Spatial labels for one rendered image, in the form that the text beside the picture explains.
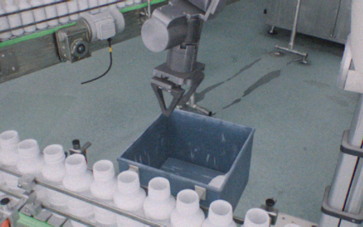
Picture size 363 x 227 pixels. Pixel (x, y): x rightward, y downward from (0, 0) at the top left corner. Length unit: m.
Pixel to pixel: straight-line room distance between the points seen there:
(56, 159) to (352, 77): 0.76
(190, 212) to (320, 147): 2.27
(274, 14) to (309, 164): 2.38
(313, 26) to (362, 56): 3.41
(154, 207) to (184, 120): 0.65
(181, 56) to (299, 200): 1.80
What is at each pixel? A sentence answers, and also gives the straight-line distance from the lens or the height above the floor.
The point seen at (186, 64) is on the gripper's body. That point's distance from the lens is 0.73.
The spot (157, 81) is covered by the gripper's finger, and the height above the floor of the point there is 1.30.
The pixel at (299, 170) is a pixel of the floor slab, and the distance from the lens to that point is 2.63.
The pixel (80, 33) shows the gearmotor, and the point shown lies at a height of 0.99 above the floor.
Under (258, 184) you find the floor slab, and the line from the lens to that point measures 2.47.
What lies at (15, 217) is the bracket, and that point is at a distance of 0.83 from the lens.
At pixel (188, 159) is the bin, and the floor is 0.75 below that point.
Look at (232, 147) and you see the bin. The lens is 1.30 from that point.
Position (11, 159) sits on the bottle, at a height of 1.12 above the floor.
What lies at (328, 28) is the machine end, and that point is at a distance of 4.41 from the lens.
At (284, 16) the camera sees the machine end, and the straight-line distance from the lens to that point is 4.61.
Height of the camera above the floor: 1.63
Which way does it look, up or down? 32 degrees down
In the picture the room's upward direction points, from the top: straight up
